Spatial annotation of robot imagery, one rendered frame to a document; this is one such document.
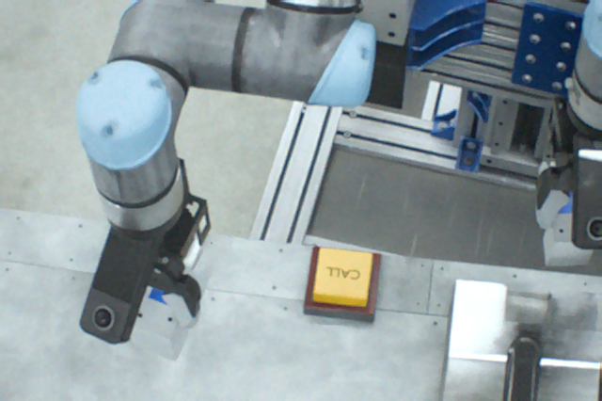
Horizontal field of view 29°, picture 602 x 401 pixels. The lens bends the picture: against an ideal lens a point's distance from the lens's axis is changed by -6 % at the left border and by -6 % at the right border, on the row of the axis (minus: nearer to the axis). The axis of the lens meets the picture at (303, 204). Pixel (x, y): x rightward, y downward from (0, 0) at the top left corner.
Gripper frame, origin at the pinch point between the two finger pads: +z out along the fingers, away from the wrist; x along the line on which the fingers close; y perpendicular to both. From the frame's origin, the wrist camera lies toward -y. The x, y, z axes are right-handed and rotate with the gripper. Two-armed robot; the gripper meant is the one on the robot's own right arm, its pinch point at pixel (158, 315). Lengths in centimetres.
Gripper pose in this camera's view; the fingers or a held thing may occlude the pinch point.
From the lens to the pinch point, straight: 124.4
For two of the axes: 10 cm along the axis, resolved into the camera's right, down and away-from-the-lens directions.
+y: 3.7, -8.0, 4.7
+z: 0.1, 5.1, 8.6
